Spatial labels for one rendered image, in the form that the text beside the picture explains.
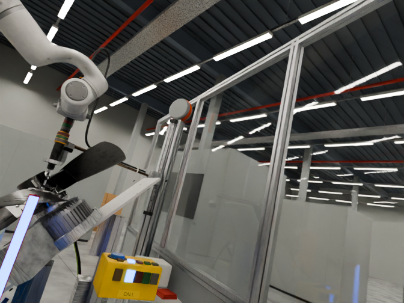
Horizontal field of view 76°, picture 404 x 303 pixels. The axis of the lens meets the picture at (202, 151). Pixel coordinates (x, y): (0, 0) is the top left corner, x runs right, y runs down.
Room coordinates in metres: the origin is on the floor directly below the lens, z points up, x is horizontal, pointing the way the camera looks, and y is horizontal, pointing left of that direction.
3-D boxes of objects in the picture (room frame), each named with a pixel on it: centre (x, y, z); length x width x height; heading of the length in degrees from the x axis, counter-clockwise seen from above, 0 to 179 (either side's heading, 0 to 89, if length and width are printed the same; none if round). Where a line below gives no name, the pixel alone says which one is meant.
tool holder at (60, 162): (1.02, 0.54, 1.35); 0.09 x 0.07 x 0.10; 152
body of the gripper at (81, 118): (0.91, 0.50, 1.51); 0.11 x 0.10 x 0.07; 27
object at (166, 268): (1.44, 0.11, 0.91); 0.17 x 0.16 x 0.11; 117
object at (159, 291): (1.29, 0.00, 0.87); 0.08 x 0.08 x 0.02; 36
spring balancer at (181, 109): (1.64, 0.21, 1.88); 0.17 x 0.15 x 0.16; 27
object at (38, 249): (0.97, 0.50, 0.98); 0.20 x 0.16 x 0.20; 117
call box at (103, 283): (0.82, 0.12, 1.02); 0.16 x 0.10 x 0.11; 117
